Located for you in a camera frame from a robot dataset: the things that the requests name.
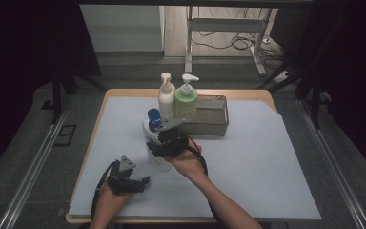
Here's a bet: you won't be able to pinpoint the white bottle with blue pump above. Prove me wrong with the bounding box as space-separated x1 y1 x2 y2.
141 108 174 173

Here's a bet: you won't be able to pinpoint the white power strip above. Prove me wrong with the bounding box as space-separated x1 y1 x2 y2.
273 71 293 85

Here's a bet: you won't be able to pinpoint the person's right hand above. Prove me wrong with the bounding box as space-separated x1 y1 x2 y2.
164 138 210 186

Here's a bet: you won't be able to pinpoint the aluminium rail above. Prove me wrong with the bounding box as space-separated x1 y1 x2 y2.
0 94 74 229
297 98 364 229

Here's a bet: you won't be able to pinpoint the green bottle with white pump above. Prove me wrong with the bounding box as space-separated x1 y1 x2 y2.
173 73 201 124

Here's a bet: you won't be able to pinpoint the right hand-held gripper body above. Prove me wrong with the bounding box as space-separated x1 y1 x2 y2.
152 117 191 158

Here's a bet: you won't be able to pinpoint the white panel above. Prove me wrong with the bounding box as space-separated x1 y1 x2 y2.
79 4 166 53

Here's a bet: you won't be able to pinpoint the white desk frame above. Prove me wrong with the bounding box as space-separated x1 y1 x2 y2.
184 6 273 77

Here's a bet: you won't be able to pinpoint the cream pump bottle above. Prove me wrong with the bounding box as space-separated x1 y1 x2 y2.
157 72 176 121

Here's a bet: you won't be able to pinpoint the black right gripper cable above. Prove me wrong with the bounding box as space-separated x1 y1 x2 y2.
184 135 225 223

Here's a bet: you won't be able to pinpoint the grey wire mesh basket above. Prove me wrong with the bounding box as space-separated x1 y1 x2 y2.
171 94 230 137

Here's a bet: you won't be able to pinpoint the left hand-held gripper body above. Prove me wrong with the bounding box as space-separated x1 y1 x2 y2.
107 155 147 196

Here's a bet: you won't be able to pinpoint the black floor cables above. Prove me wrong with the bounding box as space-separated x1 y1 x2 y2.
190 7 285 70

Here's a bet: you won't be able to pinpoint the person's left hand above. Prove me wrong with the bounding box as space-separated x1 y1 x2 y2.
90 182 132 229

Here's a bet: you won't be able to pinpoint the black metal stand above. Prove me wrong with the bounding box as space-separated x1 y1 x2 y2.
256 61 323 130
51 60 108 126

